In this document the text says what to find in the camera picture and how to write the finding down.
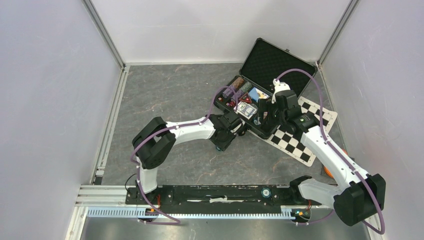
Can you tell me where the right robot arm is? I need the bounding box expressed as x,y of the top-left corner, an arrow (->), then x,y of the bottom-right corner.
258,90 -> 386,234

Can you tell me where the teal chip on rail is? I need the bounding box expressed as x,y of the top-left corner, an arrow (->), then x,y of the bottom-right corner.
261,187 -> 272,199

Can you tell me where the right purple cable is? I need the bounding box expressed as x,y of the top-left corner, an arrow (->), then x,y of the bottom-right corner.
273,68 -> 387,235

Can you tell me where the red triangular card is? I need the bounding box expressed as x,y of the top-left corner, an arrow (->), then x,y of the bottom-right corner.
239,92 -> 253,104

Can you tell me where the black white checkered board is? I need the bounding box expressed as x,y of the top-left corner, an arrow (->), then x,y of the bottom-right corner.
263,96 -> 338,167

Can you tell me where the blue card deck in case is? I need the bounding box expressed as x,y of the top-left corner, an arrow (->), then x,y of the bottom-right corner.
236,101 -> 258,120

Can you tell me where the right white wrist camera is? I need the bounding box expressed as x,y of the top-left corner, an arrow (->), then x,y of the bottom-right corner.
271,78 -> 291,104

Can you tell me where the purple chip stack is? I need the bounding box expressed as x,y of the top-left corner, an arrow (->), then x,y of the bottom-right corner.
222,86 -> 236,99

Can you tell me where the brown chip stack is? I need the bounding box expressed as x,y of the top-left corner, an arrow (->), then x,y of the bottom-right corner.
231,77 -> 244,89

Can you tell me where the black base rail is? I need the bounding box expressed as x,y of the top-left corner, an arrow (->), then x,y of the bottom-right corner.
125,185 -> 319,214

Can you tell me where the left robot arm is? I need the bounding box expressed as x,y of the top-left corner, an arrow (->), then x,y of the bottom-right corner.
130,112 -> 245,204

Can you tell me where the blue card deck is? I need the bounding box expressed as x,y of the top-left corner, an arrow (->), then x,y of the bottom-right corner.
248,87 -> 269,102
236,101 -> 258,120

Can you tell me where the black poker set case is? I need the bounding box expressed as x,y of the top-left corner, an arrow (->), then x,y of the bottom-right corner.
214,38 -> 318,139

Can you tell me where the clear round lid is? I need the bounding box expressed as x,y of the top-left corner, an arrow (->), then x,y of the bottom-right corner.
242,104 -> 258,119

